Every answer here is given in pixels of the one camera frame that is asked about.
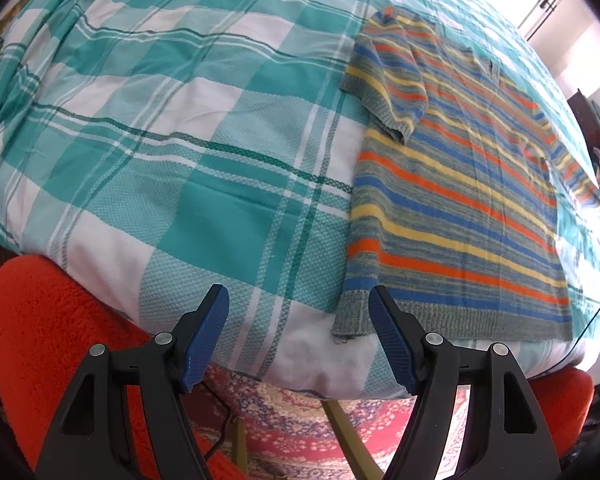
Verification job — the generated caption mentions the red fleece cloth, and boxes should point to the red fleece cloth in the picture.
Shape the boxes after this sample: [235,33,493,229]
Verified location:
[527,365,595,458]
[0,254,241,480]

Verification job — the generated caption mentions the red patterned rug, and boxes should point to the red patterned rug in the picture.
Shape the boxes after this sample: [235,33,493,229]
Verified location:
[190,365,473,480]

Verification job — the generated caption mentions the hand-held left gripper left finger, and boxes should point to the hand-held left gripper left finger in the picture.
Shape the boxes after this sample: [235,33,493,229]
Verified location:
[34,284,230,480]

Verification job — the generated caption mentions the teal checked bed cover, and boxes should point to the teal checked bed cover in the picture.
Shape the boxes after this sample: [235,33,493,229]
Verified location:
[0,0,600,401]

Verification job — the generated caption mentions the white wardrobe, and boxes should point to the white wardrobe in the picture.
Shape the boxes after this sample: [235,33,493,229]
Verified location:
[517,0,588,43]

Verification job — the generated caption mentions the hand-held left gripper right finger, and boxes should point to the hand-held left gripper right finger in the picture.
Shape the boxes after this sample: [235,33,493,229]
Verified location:
[368,285,563,480]

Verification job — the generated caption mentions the black cable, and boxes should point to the black cable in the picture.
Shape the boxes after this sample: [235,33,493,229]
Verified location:
[565,285,600,361]
[202,400,243,463]

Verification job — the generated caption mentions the olive wooden slat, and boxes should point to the olive wooden slat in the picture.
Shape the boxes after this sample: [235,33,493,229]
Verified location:
[324,399,385,480]
[232,415,247,467]

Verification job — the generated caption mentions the striped knit sweater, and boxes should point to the striped knit sweater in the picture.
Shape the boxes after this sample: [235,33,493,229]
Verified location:
[330,6,600,342]

